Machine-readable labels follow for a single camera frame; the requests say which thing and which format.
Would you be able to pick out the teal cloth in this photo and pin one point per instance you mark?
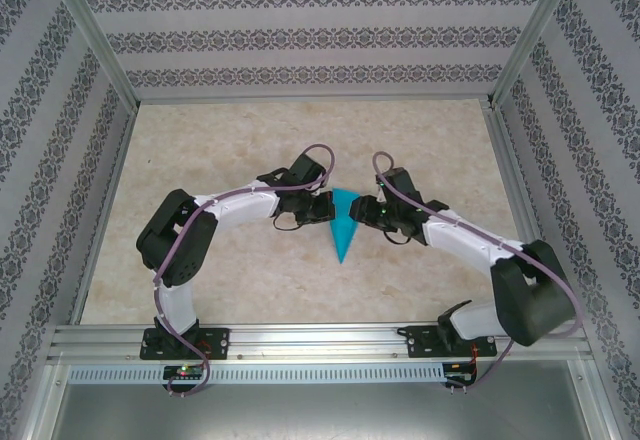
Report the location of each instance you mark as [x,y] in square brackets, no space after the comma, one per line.
[345,230]

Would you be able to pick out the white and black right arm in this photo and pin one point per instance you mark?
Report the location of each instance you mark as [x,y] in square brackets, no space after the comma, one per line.
[475,320]

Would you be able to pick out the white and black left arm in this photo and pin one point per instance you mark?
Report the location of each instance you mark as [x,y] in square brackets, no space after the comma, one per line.
[177,305]

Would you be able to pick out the grey metal sheet panel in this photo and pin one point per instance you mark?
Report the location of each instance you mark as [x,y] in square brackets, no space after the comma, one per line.
[320,415]

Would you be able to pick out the circuit board with pins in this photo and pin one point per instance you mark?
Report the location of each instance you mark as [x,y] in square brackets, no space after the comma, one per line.
[457,374]

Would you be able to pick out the circuit board with green light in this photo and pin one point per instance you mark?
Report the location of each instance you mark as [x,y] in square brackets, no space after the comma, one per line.
[182,372]

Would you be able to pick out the aluminium frame beam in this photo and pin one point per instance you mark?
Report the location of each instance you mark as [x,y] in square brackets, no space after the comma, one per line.
[310,98]

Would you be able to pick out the aluminium side rail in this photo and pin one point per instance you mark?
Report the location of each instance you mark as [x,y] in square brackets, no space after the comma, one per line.
[515,185]
[104,215]

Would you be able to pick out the aluminium mounting rail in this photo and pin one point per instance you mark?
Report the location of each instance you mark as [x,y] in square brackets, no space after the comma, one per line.
[320,342]

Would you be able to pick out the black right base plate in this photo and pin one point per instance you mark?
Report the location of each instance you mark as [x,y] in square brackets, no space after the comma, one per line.
[417,342]

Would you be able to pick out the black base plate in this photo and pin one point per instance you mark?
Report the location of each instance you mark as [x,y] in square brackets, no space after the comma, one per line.
[215,342]
[417,342]

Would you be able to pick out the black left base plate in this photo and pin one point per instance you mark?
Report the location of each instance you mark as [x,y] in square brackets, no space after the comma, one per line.
[215,342]

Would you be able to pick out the aluminium frame post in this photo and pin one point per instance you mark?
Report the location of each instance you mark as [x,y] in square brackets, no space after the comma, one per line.
[597,405]
[95,35]
[42,405]
[535,30]

